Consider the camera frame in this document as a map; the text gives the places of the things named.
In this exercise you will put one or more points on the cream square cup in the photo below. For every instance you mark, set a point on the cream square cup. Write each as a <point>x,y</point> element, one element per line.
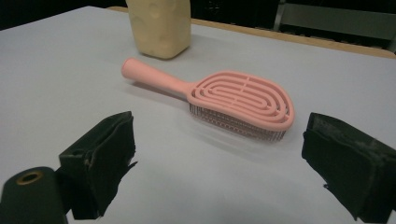
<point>158,28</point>

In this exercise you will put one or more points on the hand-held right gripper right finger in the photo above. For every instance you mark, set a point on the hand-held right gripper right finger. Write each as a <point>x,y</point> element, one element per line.
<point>351,165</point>

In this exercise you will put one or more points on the grey metal stand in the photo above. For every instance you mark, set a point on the grey metal stand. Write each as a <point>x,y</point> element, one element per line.
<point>336,18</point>

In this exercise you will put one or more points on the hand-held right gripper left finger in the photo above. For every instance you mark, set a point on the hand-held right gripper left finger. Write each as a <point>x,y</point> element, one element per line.
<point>96,161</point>

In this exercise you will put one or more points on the pink hairbrush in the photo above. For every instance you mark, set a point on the pink hairbrush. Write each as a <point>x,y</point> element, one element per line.
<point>155,76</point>

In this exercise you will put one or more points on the white table sheet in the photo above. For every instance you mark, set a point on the white table sheet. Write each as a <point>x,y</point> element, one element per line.
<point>62,77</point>

